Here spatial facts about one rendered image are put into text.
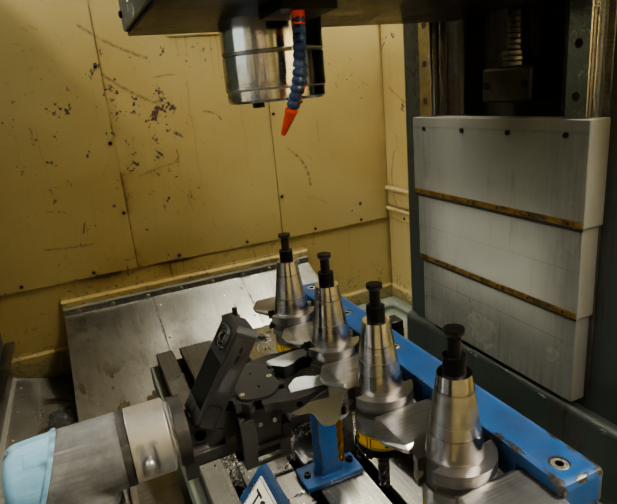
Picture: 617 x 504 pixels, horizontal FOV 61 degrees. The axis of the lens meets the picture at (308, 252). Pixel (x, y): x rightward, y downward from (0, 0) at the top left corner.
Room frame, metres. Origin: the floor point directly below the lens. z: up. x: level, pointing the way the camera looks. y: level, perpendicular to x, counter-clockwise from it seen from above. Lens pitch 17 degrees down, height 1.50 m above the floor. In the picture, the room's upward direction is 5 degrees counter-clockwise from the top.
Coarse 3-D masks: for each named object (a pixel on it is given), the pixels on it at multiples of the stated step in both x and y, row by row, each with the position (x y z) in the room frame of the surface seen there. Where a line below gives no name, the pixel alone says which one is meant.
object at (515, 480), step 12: (516, 468) 0.33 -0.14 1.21; (492, 480) 0.32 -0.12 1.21; (504, 480) 0.31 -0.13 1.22; (516, 480) 0.31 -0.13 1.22; (528, 480) 0.31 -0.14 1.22; (468, 492) 0.31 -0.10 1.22; (480, 492) 0.30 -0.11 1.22; (492, 492) 0.30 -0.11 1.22; (504, 492) 0.30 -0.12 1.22; (516, 492) 0.30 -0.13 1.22; (528, 492) 0.30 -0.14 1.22; (540, 492) 0.30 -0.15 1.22; (552, 492) 0.30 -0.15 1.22
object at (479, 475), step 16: (416, 448) 0.35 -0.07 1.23; (496, 448) 0.34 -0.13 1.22; (416, 464) 0.34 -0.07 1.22; (432, 464) 0.33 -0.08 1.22; (480, 464) 0.32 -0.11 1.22; (496, 464) 0.32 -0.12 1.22; (416, 480) 0.34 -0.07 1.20; (432, 480) 0.33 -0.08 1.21; (448, 480) 0.31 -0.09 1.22; (464, 480) 0.31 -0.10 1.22; (480, 480) 0.31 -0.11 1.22; (448, 496) 0.31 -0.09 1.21
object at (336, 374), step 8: (344, 360) 0.51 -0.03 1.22; (352, 360) 0.51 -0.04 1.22; (328, 368) 0.50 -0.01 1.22; (336, 368) 0.50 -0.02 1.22; (344, 368) 0.49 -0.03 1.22; (352, 368) 0.49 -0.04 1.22; (320, 376) 0.49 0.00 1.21; (328, 376) 0.48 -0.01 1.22; (336, 376) 0.48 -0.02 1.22; (344, 376) 0.48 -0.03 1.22; (328, 384) 0.47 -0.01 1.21; (336, 384) 0.47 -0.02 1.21; (344, 384) 0.46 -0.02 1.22
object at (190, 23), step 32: (128, 0) 0.81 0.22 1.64; (160, 0) 0.64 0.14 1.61; (192, 0) 0.66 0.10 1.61; (224, 0) 0.68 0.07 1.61; (256, 0) 0.70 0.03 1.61; (352, 0) 0.77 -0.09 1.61; (384, 0) 0.79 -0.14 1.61; (416, 0) 0.82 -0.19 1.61; (448, 0) 0.85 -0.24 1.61; (480, 0) 0.89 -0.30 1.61; (512, 0) 0.92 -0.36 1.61; (128, 32) 0.91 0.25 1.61; (160, 32) 0.91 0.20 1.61; (192, 32) 0.95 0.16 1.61
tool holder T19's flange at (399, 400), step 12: (348, 384) 0.45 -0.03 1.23; (408, 384) 0.44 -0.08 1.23; (348, 396) 0.44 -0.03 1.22; (360, 396) 0.43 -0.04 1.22; (396, 396) 0.42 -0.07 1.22; (408, 396) 0.42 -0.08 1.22; (348, 408) 0.44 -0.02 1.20; (360, 408) 0.42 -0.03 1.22; (372, 408) 0.41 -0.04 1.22; (384, 408) 0.41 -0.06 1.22; (396, 408) 0.41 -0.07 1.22; (360, 420) 0.42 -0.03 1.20; (372, 420) 0.41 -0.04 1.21
